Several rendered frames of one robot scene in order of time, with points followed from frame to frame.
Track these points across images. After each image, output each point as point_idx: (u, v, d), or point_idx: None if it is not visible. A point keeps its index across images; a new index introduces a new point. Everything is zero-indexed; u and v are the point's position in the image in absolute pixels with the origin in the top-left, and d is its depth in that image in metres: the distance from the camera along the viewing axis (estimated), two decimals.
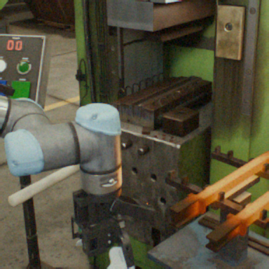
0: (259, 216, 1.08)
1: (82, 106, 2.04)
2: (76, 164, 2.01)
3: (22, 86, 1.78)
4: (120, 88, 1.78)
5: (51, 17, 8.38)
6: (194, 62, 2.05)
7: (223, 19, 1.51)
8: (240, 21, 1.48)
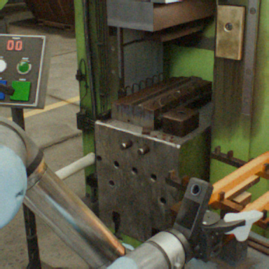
0: None
1: (82, 106, 2.04)
2: (76, 164, 2.01)
3: (22, 86, 1.78)
4: (120, 88, 1.78)
5: (51, 17, 8.38)
6: (194, 62, 2.05)
7: (223, 19, 1.51)
8: (240, 21, 1.48)
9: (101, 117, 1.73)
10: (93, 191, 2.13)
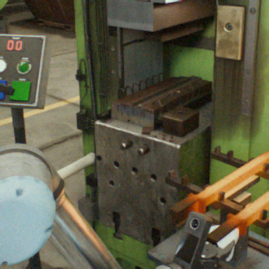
0: (259, 216, 1.08)
1: (82, 106, 2.04)
2: (76, 164, 2.01)
3: (22, 86, 1.78)
4: (120, 88, 1.78)
5: (51, 17, 8.38)
6: (194, 62, 2.05)
7: (223, 19, 1.51)
8: (240, 21, 1.48)
9: (101, 117, 1.73)
10: (93, 191, 2.13)
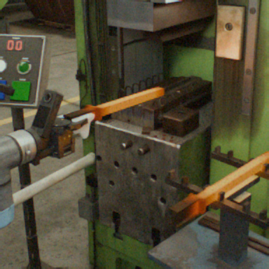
0: (259, 216, 1.08)
1: (82, 106, 2.04)
2: (76, 164, 2.01)
3: (22, 86, 1.78)
4: (120, 88, 1.78)
5: (51, 17, 8.38)
6: (194, 62, 2.05)
7: (223, 19, 1.51)
8: (240, 21, 1.48)
9: (101, 117, 1.73)
10: (93, 191, 2.13)
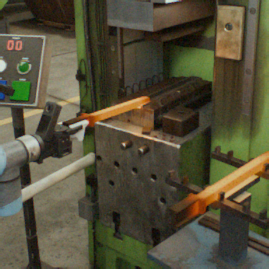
0: (259, 216, 1.08)
1: (82, 106, 2.04)
2: (76, 164, 2.01)
3: (22, 86, 1.78)
4: (120, 88, 1.78)
5: (51, 17, 8.38)
6: (194, 62, 2.05)
7: (223, 19, 1.51)
8: (240, 21, 1.48)
9: None
10: (93, 191, 2.13)
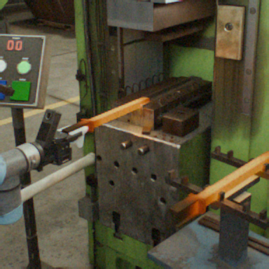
0: (259, 216, 1.08)
1: (82, 106, 2.04)
2: (76, 164, 2.01)
3: (22, 86, 1.78)
4: (120, 88, 1.78)
5: (51, 17, 8.38)
6: (194, 62, 2.05)
7: (223, 19, 1.51)
8: (240, 21, 1.48)
9: None
10: (93, 191, 2.13)
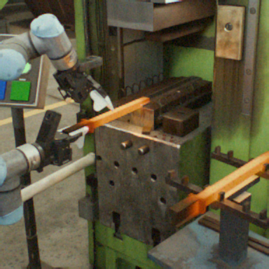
0: (259, 216, 1.08)
1: (82, 106, 2.04)
2: (76, 164, 2.01)
3: (22, 86, 1.78)
4: (120, 88, 1.78)
5: None
6: (194, 62, 2.05)
7: (223, 19, 1.51)
8: (240, 21, 1.48)
9: None
10: (93, 191, 2.13)
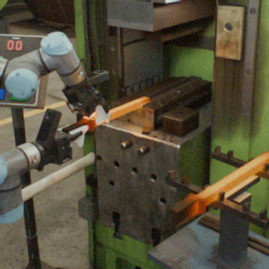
0: (259, 216, 1.08)
1: None
2: (76, 164, 2.01)
3: None
4: (120, 88, 1.78)
5: (51, 17, 8.38)
6: (194, 62, 2.05)
7: (223, 19, 1.51)
8: (240, 21, 1.48)
9: None
10: (93, 191, 2.13)
